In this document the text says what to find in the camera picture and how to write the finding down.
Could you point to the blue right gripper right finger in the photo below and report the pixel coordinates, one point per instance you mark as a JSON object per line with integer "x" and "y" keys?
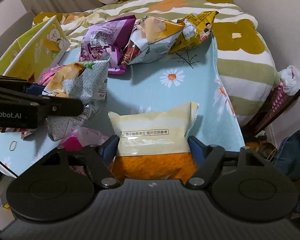
{"x": 198, "y": 150}

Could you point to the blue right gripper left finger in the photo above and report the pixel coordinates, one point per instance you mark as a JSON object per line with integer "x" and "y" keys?
{"x": 108, "y": 150}

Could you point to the pink snack bag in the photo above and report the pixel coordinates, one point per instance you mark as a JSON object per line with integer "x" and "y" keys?
{"x": 82, "y": 137}

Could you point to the yellow orange snack pack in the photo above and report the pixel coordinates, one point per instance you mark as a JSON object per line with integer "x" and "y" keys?
{"x": 154, "y": 145}

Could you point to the purple snack bag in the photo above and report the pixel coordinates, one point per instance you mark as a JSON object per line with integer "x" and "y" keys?
{"x": 108, "y": 37}

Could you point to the orange white chip bag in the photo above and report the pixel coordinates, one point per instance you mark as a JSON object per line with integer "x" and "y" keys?
{"x": 151, "y": 38}

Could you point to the yellow snack bag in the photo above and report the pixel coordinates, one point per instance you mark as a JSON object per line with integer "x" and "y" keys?
{"x": 197, "y": 29}

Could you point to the red snack bag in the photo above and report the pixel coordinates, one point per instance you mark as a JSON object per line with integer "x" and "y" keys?
{"x": 23, "y": 131}

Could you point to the green cardboard box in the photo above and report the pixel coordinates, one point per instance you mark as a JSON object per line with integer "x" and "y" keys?
{"x": 36, "y": 50}

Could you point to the light blue floral sheet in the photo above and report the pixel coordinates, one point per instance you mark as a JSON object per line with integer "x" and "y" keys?
{"x": 158, "y": 86}

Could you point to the grey headboard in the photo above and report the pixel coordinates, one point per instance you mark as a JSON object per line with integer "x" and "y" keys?
{"x": 22, "y": 25}

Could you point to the striped floral blanket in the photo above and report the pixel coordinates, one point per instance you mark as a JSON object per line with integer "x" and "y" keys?
{"x": 244, "y": 61}

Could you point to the pink patterned cloth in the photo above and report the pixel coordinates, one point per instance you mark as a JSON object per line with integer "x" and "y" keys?
{"x": 276, "y": 100}

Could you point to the white plastic bag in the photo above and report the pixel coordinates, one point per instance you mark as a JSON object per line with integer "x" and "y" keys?
{"x": 291, "y": 80}

